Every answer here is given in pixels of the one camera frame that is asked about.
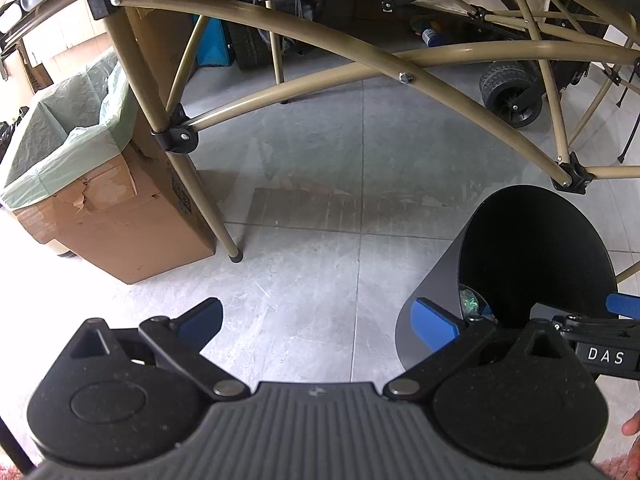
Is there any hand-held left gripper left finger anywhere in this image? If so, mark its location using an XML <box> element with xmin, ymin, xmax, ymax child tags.
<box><xmin>69</xmin><ymin>297</ymin><xmax>252</xmax><ymax>402</ymax></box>

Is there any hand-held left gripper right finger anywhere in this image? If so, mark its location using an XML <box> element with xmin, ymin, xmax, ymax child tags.
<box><xmin>382</xmin><ymin>297</ymin><xmax>571</xmax><ymax>402</ymax></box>

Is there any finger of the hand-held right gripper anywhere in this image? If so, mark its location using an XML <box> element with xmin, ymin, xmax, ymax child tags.
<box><xmin>530</xmin><ymin>302</ymin><xmax>640</xmax><ymax>343</ymax></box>
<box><xmin>605</xmin><ymin>294</ymin><xmax>640</xmax><ymax>320</ymax></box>

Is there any black trash bin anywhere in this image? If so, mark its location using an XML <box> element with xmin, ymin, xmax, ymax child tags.
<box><xmin>395</xmin><ymin>185</ymin><xmax>618</xmax><ymax>368</ymax></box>

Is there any person's right hand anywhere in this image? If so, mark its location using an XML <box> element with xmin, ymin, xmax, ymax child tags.
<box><xmin>621</xmin><ymin>407</ymin><xmax>640</xmax><ymax>466</ymax></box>

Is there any cardboard box with green liner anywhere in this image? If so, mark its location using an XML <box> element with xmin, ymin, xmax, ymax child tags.
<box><xmin>0</xmin><ymin>10</ymin><xmax>218</xmax><ymax>285</ymax></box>

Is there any beige folding wagon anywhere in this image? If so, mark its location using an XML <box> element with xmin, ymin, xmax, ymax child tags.
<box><xmin>235</xmin><ymin>0</ymin><xmax>640</xmax><ymax>128</ymax></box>

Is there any blue flat panel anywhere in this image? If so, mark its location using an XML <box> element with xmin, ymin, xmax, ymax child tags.
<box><xmin>192</xmin><ymin>0</ymin><xmax>236</xmax><ymax>68</ymax></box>

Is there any tan folding table frame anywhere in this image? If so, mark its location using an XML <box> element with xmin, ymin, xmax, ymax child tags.
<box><xmin>0</xmin><ymin>0</ymin><xmax>640</xmax><ymax>286</ymax></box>

